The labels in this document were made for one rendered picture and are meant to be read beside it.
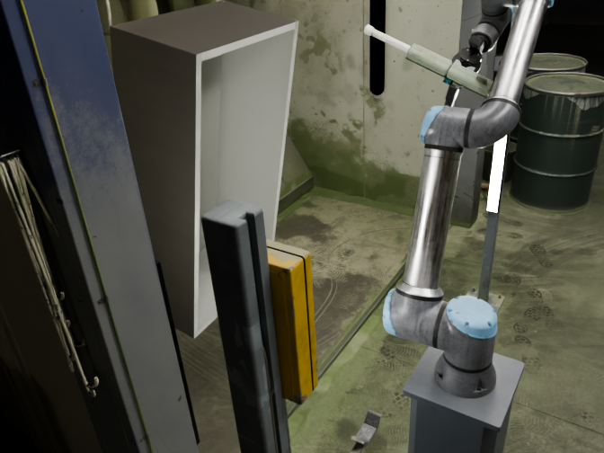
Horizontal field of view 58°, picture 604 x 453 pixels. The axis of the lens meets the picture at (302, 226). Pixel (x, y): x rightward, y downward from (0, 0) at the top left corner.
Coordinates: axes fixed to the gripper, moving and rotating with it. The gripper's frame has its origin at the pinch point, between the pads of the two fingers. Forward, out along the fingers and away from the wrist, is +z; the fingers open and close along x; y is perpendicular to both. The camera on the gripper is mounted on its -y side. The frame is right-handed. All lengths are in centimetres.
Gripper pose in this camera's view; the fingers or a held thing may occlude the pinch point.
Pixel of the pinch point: (454, 81)
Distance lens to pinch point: 198.8
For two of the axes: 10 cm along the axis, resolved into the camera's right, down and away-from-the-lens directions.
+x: -8.3, -5.0, 2.4
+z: -5.5, 8.0, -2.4
